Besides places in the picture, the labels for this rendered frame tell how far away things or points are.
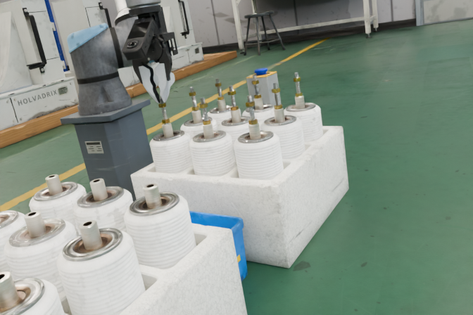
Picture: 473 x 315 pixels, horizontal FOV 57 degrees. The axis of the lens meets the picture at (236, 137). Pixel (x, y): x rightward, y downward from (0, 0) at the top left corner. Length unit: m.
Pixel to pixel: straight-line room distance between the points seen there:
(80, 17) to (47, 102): 0.79
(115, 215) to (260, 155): 0.31
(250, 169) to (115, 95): 0.52
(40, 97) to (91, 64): 1.77
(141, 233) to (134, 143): 0.67
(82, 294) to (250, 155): 0.43
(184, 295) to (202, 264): 0.05
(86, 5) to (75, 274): 3.04
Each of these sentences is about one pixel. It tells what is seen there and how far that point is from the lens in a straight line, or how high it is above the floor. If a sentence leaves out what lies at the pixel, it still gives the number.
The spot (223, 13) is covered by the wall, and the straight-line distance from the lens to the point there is 6.47.
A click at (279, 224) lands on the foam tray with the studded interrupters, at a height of 0.10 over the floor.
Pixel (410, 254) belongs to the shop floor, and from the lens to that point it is 0.95.
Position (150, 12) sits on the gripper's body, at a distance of 1.00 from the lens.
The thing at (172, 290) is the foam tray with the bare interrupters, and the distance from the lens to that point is 0.61.
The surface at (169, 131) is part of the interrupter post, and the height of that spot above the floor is 0.26.
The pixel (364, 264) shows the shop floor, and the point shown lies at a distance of 0.92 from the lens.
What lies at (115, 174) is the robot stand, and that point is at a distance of 1.27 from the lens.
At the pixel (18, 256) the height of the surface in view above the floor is 0.24.
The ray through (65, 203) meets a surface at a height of 0.24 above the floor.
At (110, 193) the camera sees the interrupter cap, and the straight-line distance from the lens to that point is 0.76.
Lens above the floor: 0.50
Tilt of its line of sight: 16 degrees down
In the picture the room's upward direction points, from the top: 10 degrees counter-clockwise
